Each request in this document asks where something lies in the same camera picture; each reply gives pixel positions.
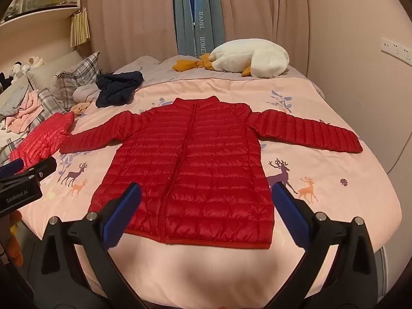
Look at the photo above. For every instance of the black plush toy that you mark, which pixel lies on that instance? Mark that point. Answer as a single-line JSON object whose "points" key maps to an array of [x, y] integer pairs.
{"points": [[4, 82]]}

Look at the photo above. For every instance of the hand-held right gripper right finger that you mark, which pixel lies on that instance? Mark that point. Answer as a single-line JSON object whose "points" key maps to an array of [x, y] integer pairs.
{"points": [[289, 212]]}

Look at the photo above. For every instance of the white goose plush toy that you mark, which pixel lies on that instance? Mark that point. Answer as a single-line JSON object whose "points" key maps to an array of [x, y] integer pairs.
{"points": [[254, 56]]}

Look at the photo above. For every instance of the yellow fringe hanging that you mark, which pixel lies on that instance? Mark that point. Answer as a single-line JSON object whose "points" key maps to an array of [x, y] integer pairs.
{"points": [[79, 27]]}

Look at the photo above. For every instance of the dark red puffer jacket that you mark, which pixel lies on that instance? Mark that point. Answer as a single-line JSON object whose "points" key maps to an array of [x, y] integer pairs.
{"points": [[193, 167]]}

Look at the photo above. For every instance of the small peach doll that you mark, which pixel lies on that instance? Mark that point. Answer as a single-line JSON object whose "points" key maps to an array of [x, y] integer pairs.
{"points": [[79, 107]]}

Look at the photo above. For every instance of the mauve bundled cloth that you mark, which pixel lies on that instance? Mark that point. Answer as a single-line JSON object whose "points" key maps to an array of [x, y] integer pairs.
{"points": [[84, 92]]}

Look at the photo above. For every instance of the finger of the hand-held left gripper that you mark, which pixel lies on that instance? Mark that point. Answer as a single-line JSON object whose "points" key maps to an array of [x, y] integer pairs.
{"points": [[11, 168], [41, 167]]}

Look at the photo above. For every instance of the coral red puffer jacket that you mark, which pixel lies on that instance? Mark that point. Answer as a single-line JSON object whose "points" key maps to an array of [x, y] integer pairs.
{"points": [[41, 138]]}

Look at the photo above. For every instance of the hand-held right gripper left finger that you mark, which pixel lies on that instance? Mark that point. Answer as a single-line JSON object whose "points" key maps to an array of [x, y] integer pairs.
{"points": [[124, 212]]}

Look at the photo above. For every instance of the white wall shelf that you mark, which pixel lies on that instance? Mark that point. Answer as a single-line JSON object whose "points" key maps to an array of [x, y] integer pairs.
{"points": [[41, 9]]}

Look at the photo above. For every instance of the navy blue garment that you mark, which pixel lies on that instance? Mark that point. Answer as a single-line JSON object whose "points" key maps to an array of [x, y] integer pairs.
{"points": [[117, 87]]}

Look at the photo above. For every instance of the pink clothes pile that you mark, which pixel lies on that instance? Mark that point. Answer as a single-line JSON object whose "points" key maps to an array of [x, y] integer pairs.
{"points": [[27, 111]]}

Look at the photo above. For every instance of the grey bed sheet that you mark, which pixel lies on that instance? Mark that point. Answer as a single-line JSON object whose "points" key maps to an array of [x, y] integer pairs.
{"points": [[154, 69]]}

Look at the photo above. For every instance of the plaid pillow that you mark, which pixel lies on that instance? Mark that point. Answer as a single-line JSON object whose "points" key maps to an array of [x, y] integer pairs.
{"points": [[77, 77], [51, 103]]}

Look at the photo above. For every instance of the pink curtain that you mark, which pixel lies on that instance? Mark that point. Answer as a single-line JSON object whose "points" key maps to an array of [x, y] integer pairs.
{"points": [[135, 16], [264, 9]]}

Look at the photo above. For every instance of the white wall socket strip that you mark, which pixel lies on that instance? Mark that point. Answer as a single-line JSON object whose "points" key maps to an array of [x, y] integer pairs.
{"points": [[397, 50]]}

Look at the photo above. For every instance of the beige plush toy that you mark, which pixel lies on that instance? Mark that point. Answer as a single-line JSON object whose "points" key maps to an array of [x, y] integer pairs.
{"points": [[35, 61]]}

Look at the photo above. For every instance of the beige headboard cushion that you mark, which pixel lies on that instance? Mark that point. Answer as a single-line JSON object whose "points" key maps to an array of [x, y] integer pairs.
{"points": [[48, 70]]}

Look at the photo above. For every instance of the pink deer print duvet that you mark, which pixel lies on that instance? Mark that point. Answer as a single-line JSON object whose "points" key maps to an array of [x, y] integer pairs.
{"points": [[206, 270]]}

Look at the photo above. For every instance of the grey garment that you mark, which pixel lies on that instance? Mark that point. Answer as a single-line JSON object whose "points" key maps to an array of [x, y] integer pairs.
{"points": [[13, 99]]}

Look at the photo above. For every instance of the orange plush toy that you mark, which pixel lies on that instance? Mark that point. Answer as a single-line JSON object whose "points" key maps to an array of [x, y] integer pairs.
{"points": [[13, 247]]}

